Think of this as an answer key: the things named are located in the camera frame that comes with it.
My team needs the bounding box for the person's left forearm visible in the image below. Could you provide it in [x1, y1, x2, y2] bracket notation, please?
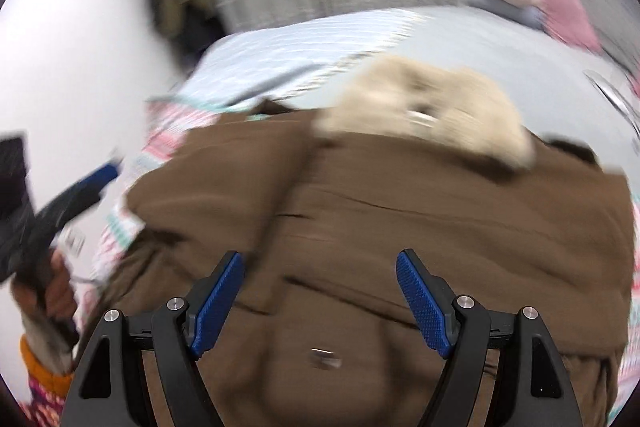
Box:
[10, 287, 77, 418]

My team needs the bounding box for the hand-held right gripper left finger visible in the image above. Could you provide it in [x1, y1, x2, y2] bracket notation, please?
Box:
[62, 251, 246, 427]

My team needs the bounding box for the clear clothes hanger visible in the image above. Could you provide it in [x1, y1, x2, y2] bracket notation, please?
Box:
[582, 69, 640, 132]

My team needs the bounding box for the pink pillow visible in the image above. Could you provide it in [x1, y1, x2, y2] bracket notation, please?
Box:
[500, 0, 603, 52]

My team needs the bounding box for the light blue striped blanket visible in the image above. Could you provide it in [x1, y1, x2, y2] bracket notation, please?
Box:
[185, 9, 426, 108]

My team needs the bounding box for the brown coat with fur collar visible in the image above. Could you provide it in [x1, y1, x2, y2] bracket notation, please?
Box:
[87, 54, 636, 427]

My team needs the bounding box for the bed with grey sheet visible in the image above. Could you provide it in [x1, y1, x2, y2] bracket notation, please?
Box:
[280, 4, 640, 188]

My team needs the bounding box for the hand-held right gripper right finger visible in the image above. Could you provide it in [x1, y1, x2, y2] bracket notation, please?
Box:
[396, 249, 583, 427]

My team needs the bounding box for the blue-grey pillow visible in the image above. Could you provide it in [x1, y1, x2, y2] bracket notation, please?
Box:
[462, 0, 546, 30]

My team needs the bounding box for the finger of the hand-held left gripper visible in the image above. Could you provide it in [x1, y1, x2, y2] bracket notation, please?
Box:
[50, 161, 124, 229]

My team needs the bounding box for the person's left hand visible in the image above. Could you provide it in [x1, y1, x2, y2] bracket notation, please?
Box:
[50, 251, 80, 325]

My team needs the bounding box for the pink and teal patterned blanket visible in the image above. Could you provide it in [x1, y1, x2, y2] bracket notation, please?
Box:
[65, 99, 640, 413]

